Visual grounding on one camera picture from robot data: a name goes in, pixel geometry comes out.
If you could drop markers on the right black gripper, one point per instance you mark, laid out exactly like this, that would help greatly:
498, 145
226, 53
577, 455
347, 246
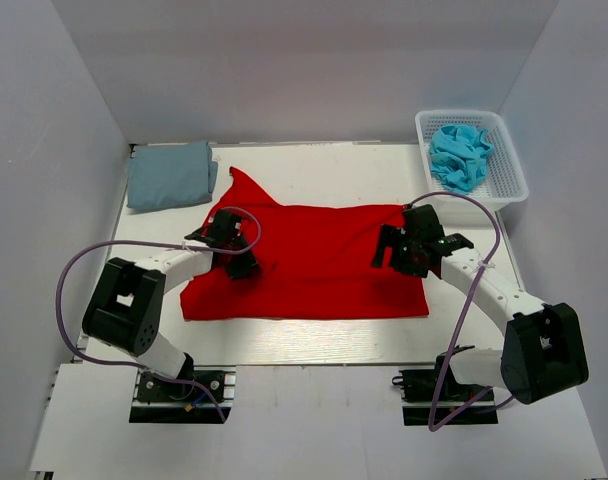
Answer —
388, 237

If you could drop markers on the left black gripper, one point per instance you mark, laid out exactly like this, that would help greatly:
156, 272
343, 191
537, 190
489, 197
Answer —
242, 270

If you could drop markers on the red t shirt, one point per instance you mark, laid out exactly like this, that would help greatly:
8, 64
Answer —
314, 264

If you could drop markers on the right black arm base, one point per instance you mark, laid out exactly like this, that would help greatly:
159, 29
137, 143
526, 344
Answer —
417, 387

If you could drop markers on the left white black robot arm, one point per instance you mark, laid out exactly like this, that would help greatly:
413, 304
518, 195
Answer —
125, 308

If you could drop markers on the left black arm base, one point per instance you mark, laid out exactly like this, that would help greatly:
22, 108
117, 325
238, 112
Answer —
158, 402

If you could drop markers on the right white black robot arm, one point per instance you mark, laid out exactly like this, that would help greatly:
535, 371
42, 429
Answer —
543, 351

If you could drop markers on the crumpled light blue t shirt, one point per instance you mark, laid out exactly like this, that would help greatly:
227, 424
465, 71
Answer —
458, 157

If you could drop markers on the folded grey-blue t shirt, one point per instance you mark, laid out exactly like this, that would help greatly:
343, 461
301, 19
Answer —
170, 176

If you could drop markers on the white plastic basket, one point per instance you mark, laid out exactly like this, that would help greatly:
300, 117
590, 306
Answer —
504, 183

